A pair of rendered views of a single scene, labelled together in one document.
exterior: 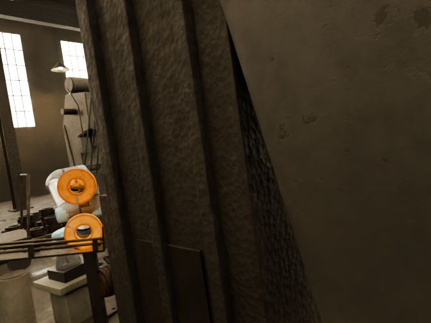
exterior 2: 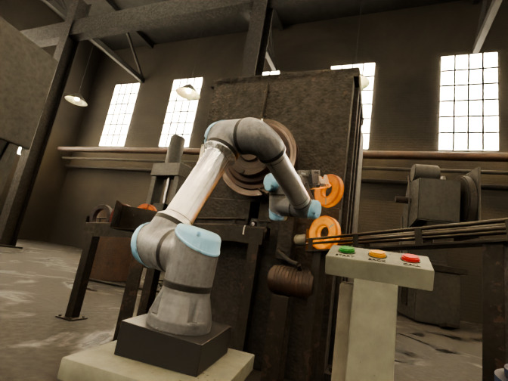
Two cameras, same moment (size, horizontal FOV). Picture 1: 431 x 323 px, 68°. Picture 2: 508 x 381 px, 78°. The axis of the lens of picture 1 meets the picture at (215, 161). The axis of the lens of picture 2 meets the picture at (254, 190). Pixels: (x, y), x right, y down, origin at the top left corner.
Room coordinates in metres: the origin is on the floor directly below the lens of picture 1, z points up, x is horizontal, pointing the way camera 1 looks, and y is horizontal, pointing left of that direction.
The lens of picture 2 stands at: (2.15, 1.81, 0.54)
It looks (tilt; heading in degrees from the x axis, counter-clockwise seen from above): 12 degrees up; 250
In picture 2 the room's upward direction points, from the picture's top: 9 degrees clockwise
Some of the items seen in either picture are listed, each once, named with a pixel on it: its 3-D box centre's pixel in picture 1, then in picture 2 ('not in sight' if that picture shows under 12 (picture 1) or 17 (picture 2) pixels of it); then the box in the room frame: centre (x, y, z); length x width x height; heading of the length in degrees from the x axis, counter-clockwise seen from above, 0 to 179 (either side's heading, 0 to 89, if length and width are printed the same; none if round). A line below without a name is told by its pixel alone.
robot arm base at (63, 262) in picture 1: (67, 256); (184, 302); (2.01, 1.02, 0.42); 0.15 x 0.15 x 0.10
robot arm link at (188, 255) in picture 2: (63, 239); (193, 253); (2.01, 1.02, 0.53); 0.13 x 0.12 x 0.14; 123
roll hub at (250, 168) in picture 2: not in sight; (252, 152); (1.64, 0.24, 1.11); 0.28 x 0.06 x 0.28; 137
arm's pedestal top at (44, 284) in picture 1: (70, 277); (171, 364); (2.01, 1.02, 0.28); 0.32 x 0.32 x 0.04; 55
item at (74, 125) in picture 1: (97, 140); not in sight; (6.95, 2.48, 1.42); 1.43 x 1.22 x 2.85; 52
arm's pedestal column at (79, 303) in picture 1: (74, 300); not in sight; (2.01, 1.02, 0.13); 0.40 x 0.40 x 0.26; 55
